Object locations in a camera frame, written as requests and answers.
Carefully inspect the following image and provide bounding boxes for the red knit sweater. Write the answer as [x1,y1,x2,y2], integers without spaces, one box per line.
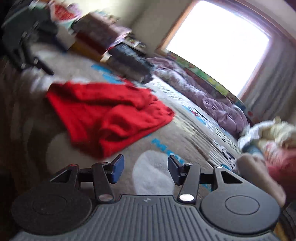
[46,81,175,160]

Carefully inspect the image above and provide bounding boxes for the tall stack folded clothes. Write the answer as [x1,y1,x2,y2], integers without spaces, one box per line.
[71,11,132,55]

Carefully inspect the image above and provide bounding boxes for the folded denim clothes stack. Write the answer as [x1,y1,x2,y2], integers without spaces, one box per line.
[106,44,154,84]

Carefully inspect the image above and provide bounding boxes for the red patterned cushion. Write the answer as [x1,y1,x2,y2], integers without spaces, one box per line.
[49,3,78,24]

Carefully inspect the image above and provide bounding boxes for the folded beige sweater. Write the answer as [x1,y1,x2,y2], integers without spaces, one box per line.
[236,153,287,207]

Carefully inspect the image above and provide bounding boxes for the purple crumpled duvet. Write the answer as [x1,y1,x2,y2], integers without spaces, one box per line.
[147,57,248,137]

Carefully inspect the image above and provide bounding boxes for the pile of folded quilts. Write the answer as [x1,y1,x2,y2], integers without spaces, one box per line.
[237,116,295,189]

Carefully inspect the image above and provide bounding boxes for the colourful alphabet headboard panel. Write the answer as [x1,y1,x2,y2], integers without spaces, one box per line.
[166,52,254,121]

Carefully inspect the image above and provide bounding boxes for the grey curtain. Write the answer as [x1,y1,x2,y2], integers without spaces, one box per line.
[239,37,295,124]

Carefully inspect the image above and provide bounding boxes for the window with wooden frame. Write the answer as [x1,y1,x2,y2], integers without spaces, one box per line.
[156,1,274,99]

